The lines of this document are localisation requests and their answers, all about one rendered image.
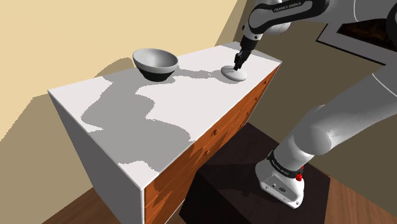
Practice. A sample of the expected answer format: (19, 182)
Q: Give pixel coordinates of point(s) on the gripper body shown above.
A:
(248, 46)

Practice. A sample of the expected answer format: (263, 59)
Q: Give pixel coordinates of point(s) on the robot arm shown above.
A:
(341, 118)

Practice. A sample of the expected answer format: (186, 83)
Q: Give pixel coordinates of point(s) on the white flat round disc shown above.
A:
(232, 75)

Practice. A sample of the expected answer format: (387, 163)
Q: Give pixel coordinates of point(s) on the white chest with wooden drawers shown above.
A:
(186, 102)

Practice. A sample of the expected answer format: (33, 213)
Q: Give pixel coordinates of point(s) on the grey bowl with black base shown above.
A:
(155, 60)

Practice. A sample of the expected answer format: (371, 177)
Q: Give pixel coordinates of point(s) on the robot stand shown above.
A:
(235, 173)

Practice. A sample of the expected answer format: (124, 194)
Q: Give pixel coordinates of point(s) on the grey framed dark wall picture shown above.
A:
(341, 41)

